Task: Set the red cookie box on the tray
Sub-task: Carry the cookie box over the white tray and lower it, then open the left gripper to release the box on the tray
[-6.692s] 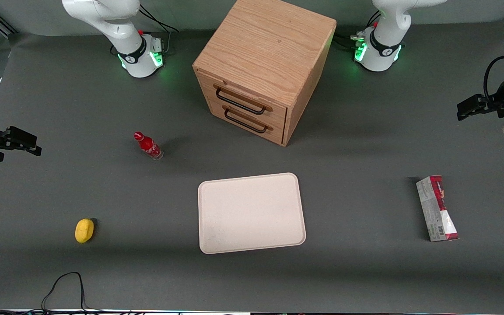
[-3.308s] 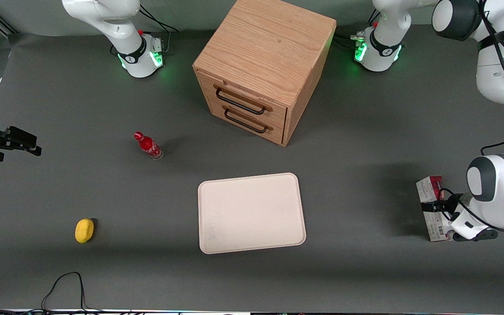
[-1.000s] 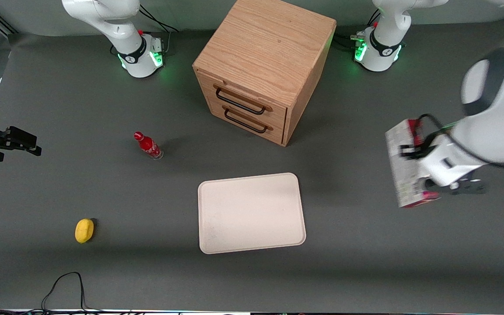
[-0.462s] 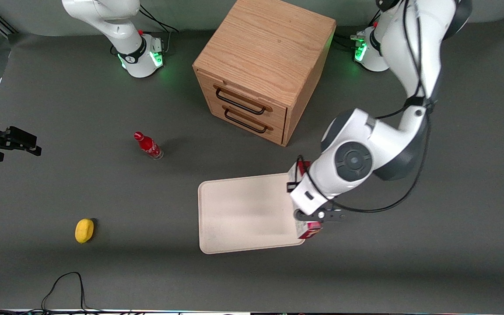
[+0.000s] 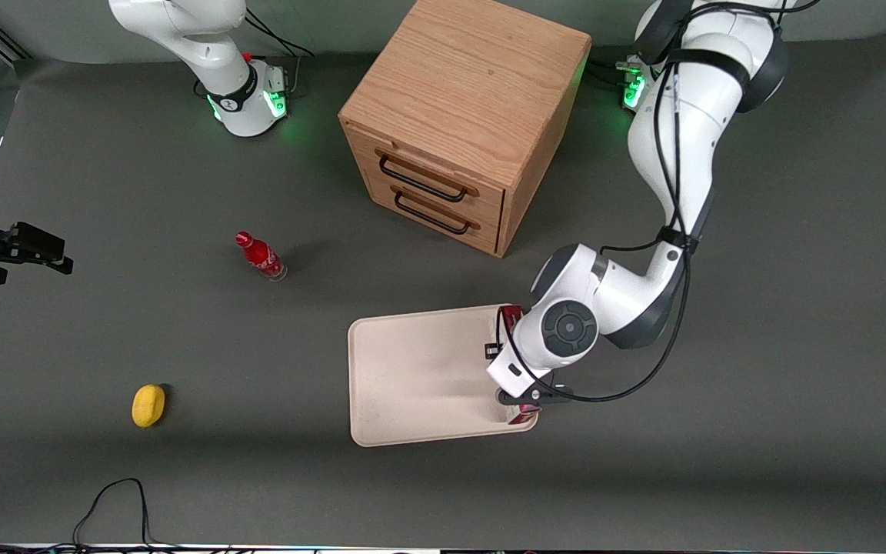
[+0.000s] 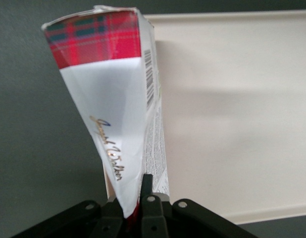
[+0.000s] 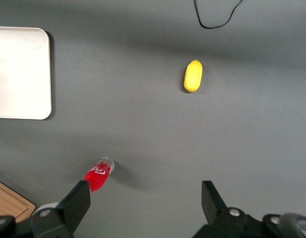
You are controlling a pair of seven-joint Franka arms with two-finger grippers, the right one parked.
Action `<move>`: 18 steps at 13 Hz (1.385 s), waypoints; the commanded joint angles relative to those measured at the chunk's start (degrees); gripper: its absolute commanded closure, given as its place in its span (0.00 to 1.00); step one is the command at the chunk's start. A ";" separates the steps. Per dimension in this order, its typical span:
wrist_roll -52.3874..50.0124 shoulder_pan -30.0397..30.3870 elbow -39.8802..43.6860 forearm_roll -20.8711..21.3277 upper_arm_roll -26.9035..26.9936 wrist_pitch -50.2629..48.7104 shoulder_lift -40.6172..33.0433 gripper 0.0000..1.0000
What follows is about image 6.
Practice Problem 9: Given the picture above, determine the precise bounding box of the red tartan cookie box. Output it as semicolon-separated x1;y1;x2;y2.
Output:
41;5;171;221

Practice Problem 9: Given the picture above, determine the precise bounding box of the cream plastic tray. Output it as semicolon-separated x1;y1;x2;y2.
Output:
106;9;306;225

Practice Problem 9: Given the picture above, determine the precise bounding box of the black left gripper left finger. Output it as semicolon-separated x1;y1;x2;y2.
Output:
93;199;128;238

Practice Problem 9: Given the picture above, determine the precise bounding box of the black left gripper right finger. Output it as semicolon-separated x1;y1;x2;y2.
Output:
139;174;169;238

